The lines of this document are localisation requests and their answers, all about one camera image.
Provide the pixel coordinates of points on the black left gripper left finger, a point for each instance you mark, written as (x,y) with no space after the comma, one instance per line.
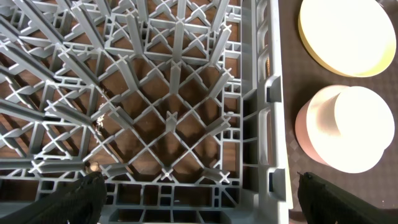
(79,202)

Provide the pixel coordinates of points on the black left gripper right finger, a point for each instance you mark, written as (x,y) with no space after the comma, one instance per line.
(323,202)

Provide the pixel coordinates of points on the pink white bowl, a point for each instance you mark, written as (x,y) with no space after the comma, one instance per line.
(347,128)

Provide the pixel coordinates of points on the grey plastic dishwasher rack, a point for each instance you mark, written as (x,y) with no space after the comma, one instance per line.
(177,103)

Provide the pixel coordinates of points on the dark brown serving tray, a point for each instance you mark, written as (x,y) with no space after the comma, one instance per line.
(302,78)

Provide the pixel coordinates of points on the yellow round plate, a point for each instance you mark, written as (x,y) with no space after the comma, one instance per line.
(352,38)

